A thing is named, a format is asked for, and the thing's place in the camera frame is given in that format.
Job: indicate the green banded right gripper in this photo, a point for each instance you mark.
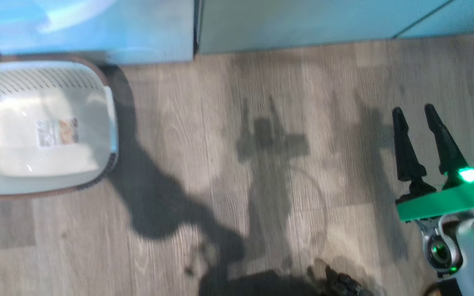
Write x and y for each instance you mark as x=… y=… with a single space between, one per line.
x=447 y=203

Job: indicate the white washing machine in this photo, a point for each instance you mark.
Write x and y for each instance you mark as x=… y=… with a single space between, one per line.
x=97 y=33

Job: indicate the pale green cabinet panel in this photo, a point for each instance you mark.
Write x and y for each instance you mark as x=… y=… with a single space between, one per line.
x=303 y=20

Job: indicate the paper label in basket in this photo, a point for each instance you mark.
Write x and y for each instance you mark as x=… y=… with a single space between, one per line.
x=58 y=132

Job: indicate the cream perforated laundry basket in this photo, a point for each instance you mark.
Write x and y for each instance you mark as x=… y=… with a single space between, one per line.
x=47 y=172

